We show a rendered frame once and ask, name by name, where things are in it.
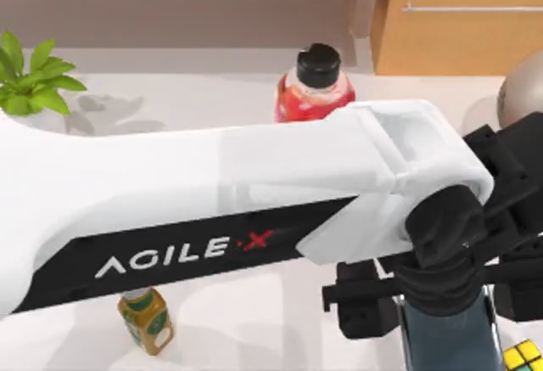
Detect wooden cupboard door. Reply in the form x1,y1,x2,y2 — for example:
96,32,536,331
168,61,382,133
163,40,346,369
375,0,543,77

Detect long metal handle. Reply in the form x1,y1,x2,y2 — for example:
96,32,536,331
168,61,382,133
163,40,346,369
401,1,543,13

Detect red bottle with black cap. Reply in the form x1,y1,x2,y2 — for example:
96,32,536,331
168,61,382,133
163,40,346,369
273,42,356,125

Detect colourful puzzle cube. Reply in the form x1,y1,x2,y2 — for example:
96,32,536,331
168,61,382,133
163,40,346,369
503,340,543,371

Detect open wooden shelves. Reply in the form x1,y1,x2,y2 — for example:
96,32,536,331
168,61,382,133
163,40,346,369
0,0,383,76

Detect green potted plant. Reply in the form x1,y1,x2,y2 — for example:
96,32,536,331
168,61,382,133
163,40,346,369
0,31,88,118

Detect dark blue-grey container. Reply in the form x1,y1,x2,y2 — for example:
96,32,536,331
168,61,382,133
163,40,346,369
400,292,501,371

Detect yellow and green bottle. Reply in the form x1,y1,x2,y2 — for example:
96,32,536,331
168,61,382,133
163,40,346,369
117,286,176,357

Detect grey round object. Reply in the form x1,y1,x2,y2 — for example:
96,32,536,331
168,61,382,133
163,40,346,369
495,50,543,131

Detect wooden cupboard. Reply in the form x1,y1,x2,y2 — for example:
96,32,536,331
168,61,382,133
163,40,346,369
368,0,543,77

